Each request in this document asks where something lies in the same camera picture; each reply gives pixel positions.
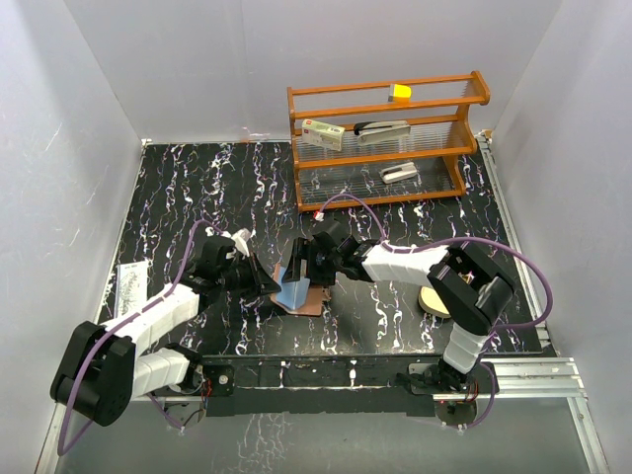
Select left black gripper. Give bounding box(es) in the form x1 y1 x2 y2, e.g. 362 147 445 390
217 251 281 299

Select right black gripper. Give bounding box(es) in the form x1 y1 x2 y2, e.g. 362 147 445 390
283 238 342 285

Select pink leather card holder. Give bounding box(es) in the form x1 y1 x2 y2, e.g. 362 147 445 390
270 264 331 317

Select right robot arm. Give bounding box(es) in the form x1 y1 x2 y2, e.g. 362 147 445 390
281 219 515 392

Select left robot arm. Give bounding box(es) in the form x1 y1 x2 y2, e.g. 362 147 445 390
50 235 281 427

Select beige oval card tray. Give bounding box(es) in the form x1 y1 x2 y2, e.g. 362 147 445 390
418 286 450 319

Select orange wooden shelf rack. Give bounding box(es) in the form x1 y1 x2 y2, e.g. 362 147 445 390
286 70 491 212

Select white staples box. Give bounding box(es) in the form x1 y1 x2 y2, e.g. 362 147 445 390
301 118 346 151

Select small white stapler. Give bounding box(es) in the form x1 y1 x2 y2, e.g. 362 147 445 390
379 162 418 185

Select white printed leaflet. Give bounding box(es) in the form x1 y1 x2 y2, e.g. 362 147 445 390
115 260 148 318

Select grey black stapler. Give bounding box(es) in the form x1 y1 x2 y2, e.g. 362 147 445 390
354 120 412 145

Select yellow grey eraser block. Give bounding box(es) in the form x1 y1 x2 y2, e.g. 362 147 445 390
388 84 412 104

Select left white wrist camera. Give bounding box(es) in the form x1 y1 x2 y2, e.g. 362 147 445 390
230 228 251 257

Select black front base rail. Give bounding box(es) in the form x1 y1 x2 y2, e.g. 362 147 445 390
162 353 500 419

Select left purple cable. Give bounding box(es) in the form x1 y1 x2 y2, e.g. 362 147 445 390
56 219 223 456

